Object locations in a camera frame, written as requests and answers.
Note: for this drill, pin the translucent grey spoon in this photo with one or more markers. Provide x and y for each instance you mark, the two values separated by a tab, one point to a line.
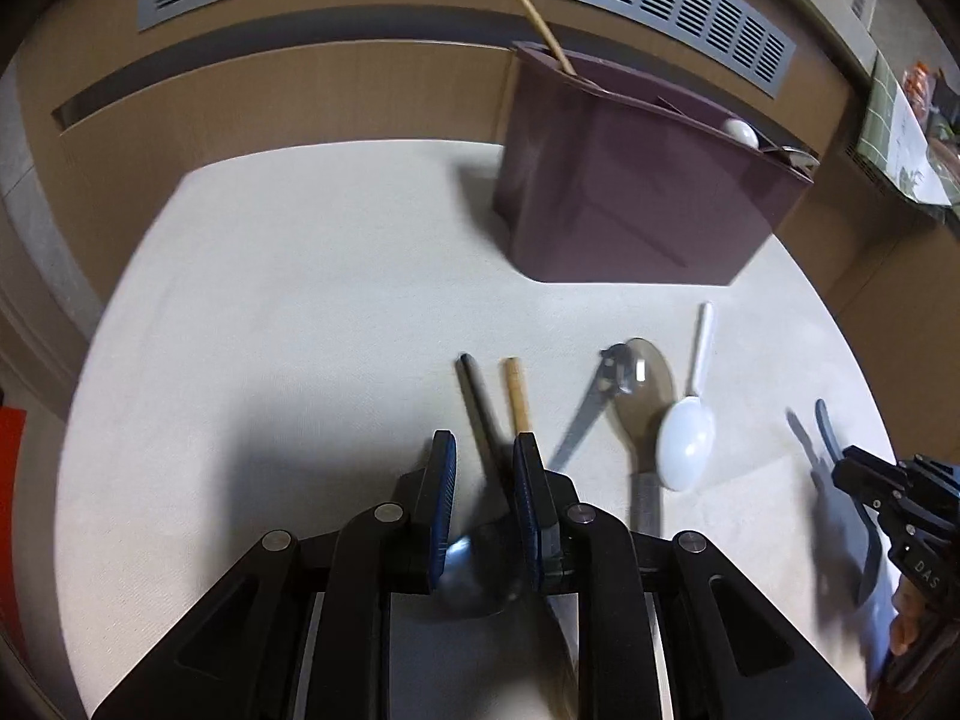
637	420

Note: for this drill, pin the green checked cloth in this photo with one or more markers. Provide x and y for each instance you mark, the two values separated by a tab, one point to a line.
896	135

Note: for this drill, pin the red snack bag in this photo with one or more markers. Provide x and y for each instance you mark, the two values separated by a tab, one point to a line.
919	90

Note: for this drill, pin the white tablecloth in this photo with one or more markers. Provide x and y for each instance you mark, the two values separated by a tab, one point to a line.
300	352

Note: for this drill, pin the small steel spoon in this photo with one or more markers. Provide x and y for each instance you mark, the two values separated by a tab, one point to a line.
791	159

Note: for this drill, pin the wooden kitchen counter cabinet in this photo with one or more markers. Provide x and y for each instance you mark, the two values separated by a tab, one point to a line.
300	90

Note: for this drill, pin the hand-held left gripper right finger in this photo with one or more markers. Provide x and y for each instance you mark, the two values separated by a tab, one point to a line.
525	510

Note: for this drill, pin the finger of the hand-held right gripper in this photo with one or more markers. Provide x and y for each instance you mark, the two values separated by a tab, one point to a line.
870	476

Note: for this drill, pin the small white spoon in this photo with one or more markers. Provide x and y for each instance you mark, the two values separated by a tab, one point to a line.
742	133

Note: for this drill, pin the person's right hand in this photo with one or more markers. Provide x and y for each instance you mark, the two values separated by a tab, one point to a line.
909	615

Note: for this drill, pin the blue-grey rice paddle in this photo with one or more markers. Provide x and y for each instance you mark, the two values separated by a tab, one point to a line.
862	562

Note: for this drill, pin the white plastic spoon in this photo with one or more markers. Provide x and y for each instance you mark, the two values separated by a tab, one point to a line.
686	450

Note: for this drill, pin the maroon plastic utensil holder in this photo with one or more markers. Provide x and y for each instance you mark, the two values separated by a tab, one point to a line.
615	195

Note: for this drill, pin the red floor mat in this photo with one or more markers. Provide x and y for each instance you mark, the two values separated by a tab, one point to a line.
11	525

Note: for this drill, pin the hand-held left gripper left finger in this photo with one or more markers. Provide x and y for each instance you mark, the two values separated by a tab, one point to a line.
442	495

